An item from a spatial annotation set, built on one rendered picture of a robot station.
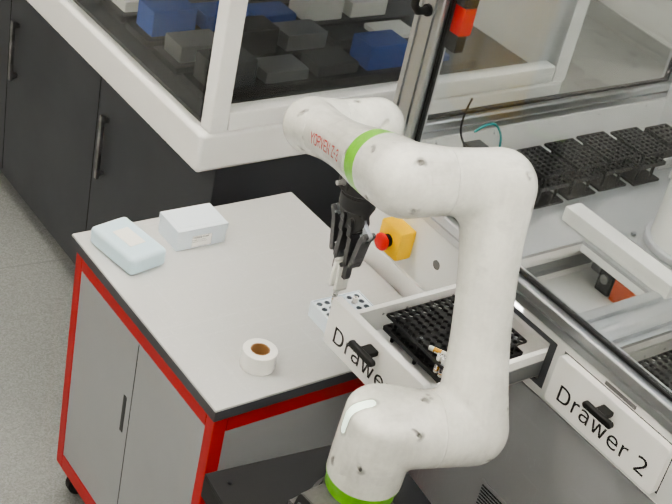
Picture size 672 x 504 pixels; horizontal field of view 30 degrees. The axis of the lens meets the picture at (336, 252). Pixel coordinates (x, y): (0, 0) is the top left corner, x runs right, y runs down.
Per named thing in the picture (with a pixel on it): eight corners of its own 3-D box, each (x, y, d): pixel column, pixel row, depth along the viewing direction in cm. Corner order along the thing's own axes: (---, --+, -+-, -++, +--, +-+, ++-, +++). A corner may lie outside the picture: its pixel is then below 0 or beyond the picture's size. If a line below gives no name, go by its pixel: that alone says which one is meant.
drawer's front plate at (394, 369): (410, 433, 227) (424, 387, 221) (322, 340, 245) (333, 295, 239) (418, 430, 228) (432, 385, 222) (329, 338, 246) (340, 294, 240)
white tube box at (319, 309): (328, 338, 256) (332, 324, 254) (307, 315, 261) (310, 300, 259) (377, 326, 263) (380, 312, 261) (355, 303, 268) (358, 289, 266)
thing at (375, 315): (414, 419, 228) (422, 393, 225) (335, 337, 244) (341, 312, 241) (566, 367, 251) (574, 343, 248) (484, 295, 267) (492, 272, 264)
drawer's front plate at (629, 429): (649, 495, 226) (670, 451, 220) (543, 397, 244) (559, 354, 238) (656, 492, 227) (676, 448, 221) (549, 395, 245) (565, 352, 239)
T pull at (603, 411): (608, 431, 226) (610, 425, 225) (580, 405, 231) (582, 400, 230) (621, 425, 228) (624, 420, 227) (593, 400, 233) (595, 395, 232)
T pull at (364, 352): (370, 369, 228) (371, 363, 227) (346, 345, 232) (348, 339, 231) (385, 364, 230) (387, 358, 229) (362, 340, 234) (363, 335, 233)
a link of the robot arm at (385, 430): (422, 510, 206) (455, 427, 195) (335, 516, 200) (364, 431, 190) (396, 454, 216) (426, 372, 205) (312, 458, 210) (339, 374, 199)
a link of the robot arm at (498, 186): (518, 476, 204) (559, 154, 194) (429, 481, 198) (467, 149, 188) (481, 448, 216) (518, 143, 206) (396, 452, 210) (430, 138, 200)
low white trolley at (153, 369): (167, 671, 272) (215, 411, 231) (47, 484, 310) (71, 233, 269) (375, 582, 305) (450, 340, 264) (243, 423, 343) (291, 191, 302)
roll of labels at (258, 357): (259, 381, 240) (262, 365, 238) (232, 363, 243) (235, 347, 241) (281, 366, 245) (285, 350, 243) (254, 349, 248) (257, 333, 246)
